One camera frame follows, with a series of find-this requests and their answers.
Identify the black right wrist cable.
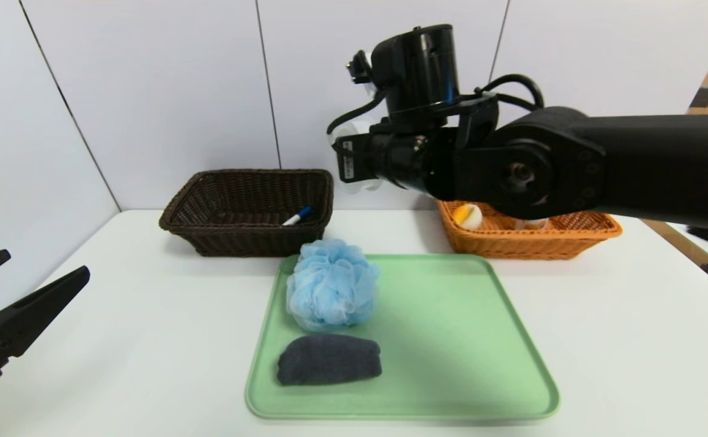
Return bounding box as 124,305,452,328
474,73,546,115

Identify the white tape roll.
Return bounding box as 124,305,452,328
328,120,386,194

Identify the orange wicker basket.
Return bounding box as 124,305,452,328
436,199,623,260

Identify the dark brown wicker basket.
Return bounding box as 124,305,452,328
158,169,335,258

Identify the blue and white marker pen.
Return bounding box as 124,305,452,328
282,206,314,227

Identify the light blue bath loofah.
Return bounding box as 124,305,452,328
285,239,381,333

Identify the dark grey rolled towel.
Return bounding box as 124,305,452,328
277,334,383,387

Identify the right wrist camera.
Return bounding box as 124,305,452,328
345,50,374,86

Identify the white bun with orange top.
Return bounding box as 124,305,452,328
453,203,483,231

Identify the light green plastic tray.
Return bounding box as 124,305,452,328
245,253,560,420

